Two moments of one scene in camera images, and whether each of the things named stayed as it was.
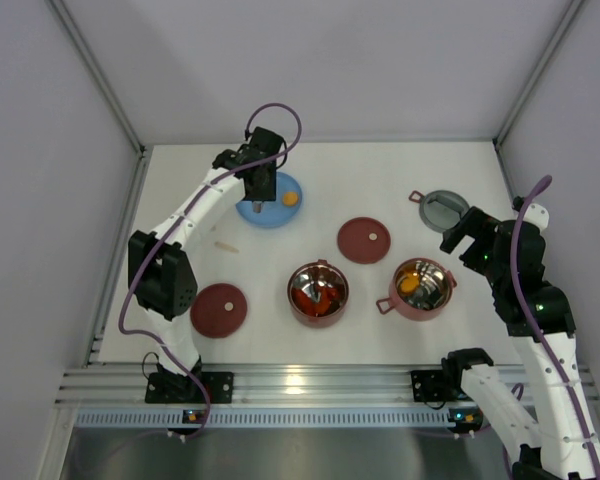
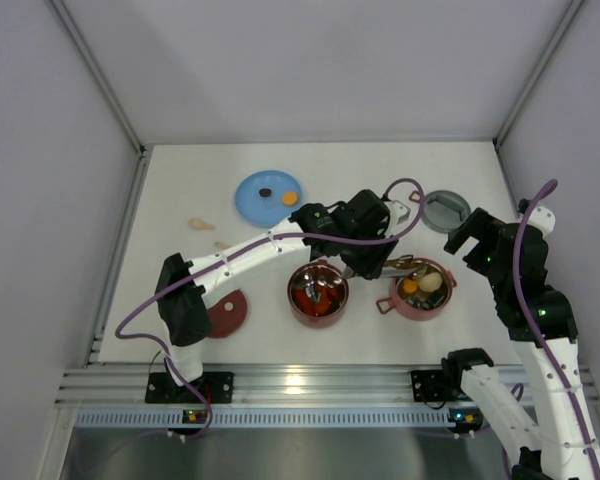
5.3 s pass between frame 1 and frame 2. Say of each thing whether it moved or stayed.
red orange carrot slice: stayed
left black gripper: moved
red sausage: stayed
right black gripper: stayed
